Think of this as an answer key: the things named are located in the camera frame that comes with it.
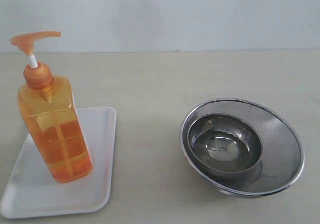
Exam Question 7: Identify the orange dish soap pump bottle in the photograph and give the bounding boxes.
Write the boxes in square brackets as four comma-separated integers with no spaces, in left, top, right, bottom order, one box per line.
[10,31,93,183]

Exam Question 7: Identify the stainless steel bowl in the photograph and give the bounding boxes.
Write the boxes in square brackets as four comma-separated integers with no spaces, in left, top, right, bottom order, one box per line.
[184,113,263,179]

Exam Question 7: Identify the stainless steel mesh colander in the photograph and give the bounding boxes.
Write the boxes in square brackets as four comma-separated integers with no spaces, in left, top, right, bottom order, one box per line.
[179,98,305,198]

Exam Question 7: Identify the white rectangular plastic tray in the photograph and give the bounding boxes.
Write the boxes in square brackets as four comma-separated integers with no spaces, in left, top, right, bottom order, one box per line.
[0,106,118,219]

